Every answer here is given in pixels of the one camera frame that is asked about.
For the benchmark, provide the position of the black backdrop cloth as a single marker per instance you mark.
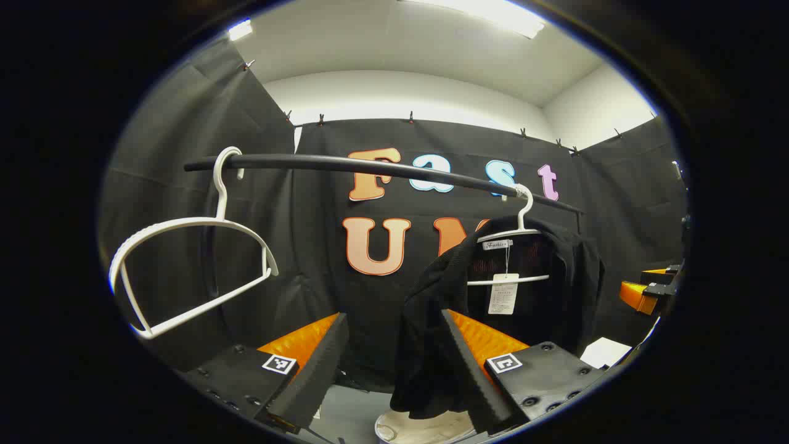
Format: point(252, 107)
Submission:
point(308, 296)

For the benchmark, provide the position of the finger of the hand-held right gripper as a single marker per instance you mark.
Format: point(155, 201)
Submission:
point(638, 297)
point(666, 275)

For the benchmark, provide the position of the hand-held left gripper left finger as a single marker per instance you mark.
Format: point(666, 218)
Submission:
point(314, 376)

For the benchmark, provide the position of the white empty hanger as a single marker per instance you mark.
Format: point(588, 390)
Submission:
point(220, 185)

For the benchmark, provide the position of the small ceiling light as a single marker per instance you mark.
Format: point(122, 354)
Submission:
point(240, 29)

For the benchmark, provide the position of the black ribbed jacket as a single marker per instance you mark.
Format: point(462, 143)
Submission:
point(419, 345)

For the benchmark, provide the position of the white laundry hamper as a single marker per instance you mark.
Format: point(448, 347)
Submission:
point(425, 430)

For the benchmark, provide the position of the white hanger with crossbar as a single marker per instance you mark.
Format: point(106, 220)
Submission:
point(523, 213)

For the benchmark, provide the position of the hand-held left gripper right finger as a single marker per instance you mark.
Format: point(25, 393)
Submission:
point(473, 376)

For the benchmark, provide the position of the white paper garment tag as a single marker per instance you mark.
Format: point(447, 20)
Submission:
point(503, 296)

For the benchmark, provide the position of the white flat sheet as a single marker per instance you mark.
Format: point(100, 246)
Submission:
point(605, 353)

